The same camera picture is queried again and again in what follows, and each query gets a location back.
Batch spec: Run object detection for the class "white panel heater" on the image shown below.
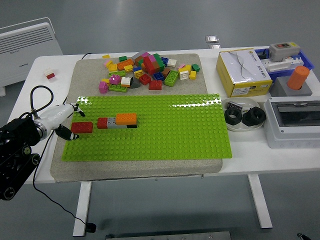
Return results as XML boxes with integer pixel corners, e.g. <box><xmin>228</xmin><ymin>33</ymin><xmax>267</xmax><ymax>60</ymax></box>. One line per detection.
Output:
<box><xmin>0</xmin><ymin>16</ymin><xmax>64</xmax><ymax>98</ymax></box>

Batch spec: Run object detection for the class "white dish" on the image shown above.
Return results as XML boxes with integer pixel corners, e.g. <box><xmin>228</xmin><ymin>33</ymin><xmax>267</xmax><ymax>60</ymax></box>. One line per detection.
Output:
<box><xmin>221</xmin><ymin>97</ymin><xmax>262</xmax><ymax>132</ymax></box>

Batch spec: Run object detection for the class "large grey brick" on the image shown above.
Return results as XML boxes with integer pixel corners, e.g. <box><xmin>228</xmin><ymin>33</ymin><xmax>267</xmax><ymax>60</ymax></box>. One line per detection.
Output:
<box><xmin>131</xmin><ymin>49</ymin><xmax>150</xmax><ymax>63</ymax></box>

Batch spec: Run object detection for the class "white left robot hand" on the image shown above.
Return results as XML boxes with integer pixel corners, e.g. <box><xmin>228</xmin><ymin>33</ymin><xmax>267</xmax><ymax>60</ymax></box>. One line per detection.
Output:
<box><xmin>37</xmin><ymin>102</ymin><xmax>86</xmax><ymax>142</ymax></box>

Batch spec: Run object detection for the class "grey-brown table mat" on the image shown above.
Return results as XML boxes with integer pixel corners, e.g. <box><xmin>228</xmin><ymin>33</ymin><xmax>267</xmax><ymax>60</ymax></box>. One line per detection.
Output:
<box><xmin>49</xmin><ymin>53</ymin><xmax>224</xmax><ymax>183</ymax></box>

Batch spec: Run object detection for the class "green studded baseplate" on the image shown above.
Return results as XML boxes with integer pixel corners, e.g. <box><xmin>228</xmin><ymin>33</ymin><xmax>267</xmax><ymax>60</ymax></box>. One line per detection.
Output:
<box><xmin>61</xmin><ymin>93</ymin><xmax>234</xmax><ymax>162</ymax></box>

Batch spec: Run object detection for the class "red sloped brick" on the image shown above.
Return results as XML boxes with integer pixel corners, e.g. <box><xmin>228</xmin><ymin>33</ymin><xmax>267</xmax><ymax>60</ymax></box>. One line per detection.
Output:
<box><xmin>148</xmin><ymin>79</ymin><xmax>163</xmax><ymax>91</ymax></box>

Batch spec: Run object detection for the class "long red brick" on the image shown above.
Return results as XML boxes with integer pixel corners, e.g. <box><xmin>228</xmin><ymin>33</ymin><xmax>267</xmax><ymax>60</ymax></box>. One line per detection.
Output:
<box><xmin>70</xmin><ymin>121</ymin><xmax>94</xmax><ymax>134</ymax></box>
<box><xmin>143</xmin><ymin>55</ymin><xmax>156</xmax><ymax>75</ymax></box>

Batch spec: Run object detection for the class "light grey brick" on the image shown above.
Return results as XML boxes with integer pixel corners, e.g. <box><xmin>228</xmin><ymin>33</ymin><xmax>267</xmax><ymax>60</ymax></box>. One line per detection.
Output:
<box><xmin>106</xmin><ymin>116</ymin><xmax>128</xmax><ymax>130</ymax></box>

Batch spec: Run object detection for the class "blue plastic bin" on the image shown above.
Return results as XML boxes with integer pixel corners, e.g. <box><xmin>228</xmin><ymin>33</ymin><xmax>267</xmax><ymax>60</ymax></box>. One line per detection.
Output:
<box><xmin>254</xmin><ymin>47</ymin><xmax>315</xmax><ymax>76</ymax></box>

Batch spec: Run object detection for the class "grey push-button switch box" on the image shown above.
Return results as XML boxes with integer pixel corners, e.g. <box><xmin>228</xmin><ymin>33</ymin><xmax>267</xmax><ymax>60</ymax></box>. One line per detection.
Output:
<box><xmin>268</xmin><ymin>41</ymin><xmax>301</xmax><ymax>63</ymax></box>

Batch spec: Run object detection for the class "black patterned chip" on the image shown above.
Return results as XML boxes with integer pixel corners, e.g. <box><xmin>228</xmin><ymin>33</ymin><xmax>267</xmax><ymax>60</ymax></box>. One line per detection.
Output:
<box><xmin>227</xmin><ymin>100</ymin><xmax>244</xmax><ymax>111</ymax></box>

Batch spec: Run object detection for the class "white distribution box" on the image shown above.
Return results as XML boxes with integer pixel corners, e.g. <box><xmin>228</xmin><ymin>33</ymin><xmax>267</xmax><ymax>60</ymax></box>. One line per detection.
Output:
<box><xmin>263</xmin><ymin>96</ymin><xmax>320</xmax><ymax>150</ymax></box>

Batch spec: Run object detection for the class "grey square base block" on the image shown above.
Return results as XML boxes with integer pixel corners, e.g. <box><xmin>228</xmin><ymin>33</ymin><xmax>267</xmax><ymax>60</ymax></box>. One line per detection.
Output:
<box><xmin>269</xmin><ymin>76</ymin><xmax>313</xmax><ymax>98</ymax></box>

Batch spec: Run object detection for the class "orange cylinder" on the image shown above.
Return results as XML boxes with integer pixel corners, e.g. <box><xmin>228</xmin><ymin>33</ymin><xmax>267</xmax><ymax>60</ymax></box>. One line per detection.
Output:
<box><xmin>286</xmin><ymin>65</ymin><xmax>311</xmax><ymax>91</ymax></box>

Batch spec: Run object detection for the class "white table leg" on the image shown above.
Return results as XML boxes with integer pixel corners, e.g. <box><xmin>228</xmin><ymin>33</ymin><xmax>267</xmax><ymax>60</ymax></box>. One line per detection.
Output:
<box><xmin>72</xmin><ymin>181</ymin><xmax>93</xmax><ymax>237</ymax></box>
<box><xmin>247</xmin><ymin>174</ymin><xmax>273</xmax><ymax>230</ymax></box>

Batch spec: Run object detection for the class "yellow and white cardboard box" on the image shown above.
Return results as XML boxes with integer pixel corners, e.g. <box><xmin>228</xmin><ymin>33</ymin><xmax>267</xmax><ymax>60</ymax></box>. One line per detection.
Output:
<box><xmin>215</xmin><ymin>48</ymin><xmax>273</xmax><ymax>98</ymax></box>

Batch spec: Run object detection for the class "black hex nut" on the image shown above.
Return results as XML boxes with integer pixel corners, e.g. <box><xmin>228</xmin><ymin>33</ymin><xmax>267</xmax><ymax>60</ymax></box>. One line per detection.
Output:
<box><xmin>223</xmin><ymin>107</ymin><xmax>243</xmax><ymax>125</ymax></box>
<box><xmin>241</xmin><ymin>106</ymin><xmax>267</xmax><ymax>127</ymax></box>

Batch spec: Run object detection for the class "dark grey sloped brick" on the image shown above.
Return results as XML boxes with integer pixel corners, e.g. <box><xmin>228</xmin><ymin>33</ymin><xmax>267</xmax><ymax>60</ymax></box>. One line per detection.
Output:
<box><xmin>129</xmin><ymin>76</ymin><xmax>142</xmax><ymax>90</ymax></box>

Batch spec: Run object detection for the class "white terminal block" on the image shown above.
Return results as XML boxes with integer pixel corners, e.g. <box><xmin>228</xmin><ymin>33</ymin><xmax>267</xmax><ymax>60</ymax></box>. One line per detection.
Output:
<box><xmin>260</xmin><ymin>55</ymin><xmax>305</xmax><ymax>74</ymax></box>

